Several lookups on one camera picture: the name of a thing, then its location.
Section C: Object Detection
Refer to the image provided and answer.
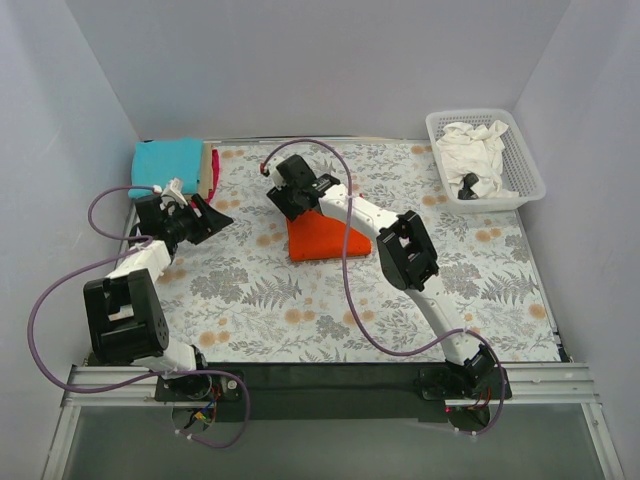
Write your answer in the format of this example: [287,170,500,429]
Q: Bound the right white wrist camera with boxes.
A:
[261,162,285,186]

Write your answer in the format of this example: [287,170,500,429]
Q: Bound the orange t shirt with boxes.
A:
[287,211,346,263]

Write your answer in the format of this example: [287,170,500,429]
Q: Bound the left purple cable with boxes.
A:
[27,184,251,449]

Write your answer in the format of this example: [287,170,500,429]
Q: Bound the folded cyan t shirt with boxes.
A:
[131,138,204,194]

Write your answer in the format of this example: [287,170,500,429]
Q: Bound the folded magenta t shirt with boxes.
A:
[205,148,220,203]

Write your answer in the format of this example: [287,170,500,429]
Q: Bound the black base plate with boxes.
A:
[155,362,512,431]

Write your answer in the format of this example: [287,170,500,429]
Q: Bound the white plastic basket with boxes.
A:
[425,108,546,214]

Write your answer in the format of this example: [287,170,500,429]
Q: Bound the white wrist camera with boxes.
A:
[160,177,190,209]
[261,162,285,186]

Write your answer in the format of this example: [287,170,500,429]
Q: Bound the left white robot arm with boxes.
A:
[83,194,233,400]

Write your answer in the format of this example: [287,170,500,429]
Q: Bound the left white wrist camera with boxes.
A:
[160,177,190,209]

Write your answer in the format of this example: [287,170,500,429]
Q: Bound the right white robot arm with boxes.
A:
[260,155,507,400]

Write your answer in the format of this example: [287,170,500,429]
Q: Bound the aluminium frame rail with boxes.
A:
[62,362,601,406]

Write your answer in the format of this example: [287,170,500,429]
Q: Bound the floral table mat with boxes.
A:
[156,142,560,362]

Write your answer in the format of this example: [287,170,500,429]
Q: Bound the white t shirt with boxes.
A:
[436,120,519,200]

